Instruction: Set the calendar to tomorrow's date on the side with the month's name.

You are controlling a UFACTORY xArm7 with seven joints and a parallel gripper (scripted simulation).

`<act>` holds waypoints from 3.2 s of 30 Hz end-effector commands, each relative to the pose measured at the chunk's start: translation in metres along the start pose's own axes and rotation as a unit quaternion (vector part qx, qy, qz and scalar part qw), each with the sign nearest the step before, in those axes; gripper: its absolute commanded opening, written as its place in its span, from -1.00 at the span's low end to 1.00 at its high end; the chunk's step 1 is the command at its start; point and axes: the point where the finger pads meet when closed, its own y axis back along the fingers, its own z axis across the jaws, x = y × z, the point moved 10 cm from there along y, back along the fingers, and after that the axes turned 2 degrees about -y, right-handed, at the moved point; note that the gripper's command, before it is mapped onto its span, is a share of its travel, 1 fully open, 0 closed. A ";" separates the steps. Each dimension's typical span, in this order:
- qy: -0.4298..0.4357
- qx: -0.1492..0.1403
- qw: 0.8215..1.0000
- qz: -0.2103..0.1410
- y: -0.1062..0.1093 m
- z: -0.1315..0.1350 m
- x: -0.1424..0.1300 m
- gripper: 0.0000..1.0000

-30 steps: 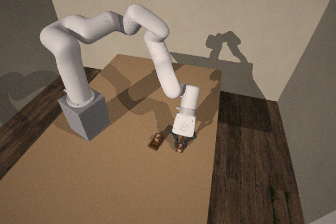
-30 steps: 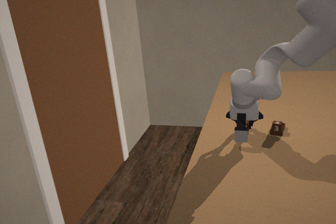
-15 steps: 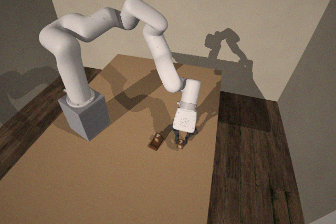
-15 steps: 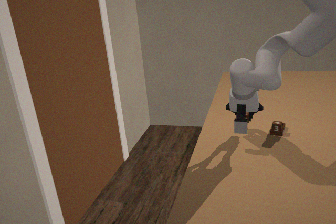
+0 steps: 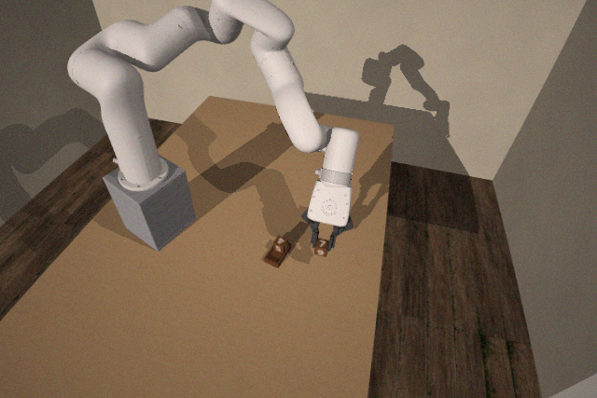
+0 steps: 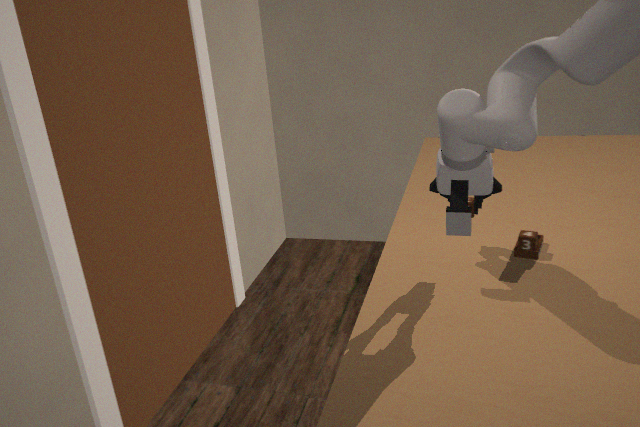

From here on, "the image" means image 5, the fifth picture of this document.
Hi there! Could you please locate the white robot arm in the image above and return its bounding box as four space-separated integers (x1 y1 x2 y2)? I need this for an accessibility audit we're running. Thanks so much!
67 0 359 191

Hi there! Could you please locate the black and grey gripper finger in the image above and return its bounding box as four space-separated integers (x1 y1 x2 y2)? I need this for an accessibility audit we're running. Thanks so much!
327 215 354 252
301 208 320 248

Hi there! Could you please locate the brown wooden number cube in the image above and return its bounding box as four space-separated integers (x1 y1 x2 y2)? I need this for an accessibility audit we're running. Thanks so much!
314 238 329 257
273 236 288 254

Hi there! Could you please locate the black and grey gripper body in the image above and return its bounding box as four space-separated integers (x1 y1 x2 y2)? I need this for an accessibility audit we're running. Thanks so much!
307 179 353 226

